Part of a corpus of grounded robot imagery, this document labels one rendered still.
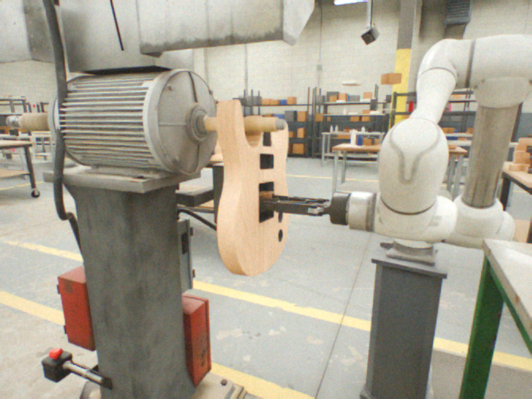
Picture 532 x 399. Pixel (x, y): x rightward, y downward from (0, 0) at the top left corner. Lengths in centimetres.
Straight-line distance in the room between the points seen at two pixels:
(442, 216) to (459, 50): 55
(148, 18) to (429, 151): 56
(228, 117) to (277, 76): 1196
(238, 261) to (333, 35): 1173
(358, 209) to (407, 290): 79
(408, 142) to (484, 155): 69
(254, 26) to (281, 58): 1207
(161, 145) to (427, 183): 54
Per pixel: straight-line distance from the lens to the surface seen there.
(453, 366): 216
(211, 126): 80
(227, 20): 64
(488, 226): 140
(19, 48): 106
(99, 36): 95
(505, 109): 119
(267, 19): 60
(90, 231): 103
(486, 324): 117
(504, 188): 341
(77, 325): 124
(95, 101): 92
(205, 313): 128
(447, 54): 113
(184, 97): 81
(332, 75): 1206
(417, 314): 152
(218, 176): 105
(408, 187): 61
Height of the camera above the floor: 126
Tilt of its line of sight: 14 degrees down
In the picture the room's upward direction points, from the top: straight up
